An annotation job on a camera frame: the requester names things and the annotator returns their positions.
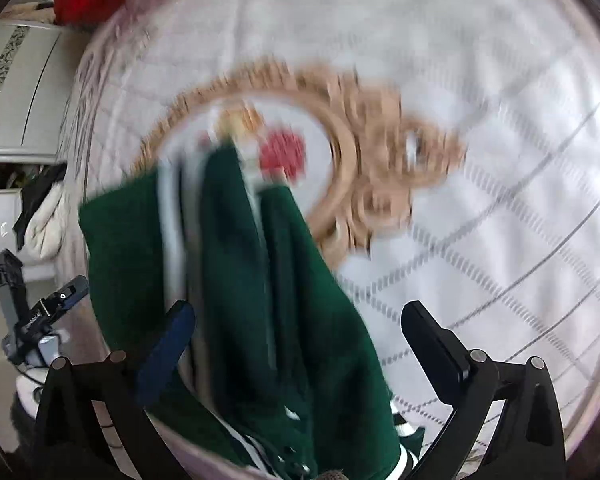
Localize white wardrobe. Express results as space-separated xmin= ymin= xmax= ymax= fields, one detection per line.
xmin=0 ymin=20 xmax=78 ymax=163

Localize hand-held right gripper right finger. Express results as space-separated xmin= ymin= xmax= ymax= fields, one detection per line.
xmin=401 ymin=301 xmax=567 ymax=480

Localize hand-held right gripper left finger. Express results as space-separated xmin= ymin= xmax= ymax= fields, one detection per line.
xmin=32 ymin=300 xmax=197 ymax=480

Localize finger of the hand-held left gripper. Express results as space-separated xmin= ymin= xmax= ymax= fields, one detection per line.
xmin=0 ymin=250 xmax=26 ymax=333
xmin=39 ymin=275 xmax=89 ymax=325

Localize green varsity jacket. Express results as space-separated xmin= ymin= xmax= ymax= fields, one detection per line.
xmin=78 ymin=142 xmax=426 ymax=480

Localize black and white garment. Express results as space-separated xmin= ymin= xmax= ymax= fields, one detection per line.
xmin=12 ymin=162 xmax=68 ymax=261

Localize cream hanging cloth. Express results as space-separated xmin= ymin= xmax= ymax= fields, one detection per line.
xmin=5 ymin=2 xmax=56 ymax=26

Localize white drawer cabinet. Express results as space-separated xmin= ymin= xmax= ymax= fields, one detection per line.
xmin=0 ymin=187 xmax=31 ymax=271

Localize white quilted mat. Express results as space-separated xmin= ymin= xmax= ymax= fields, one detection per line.
xmin=62 ymin=0 xmax=600 ymax=461

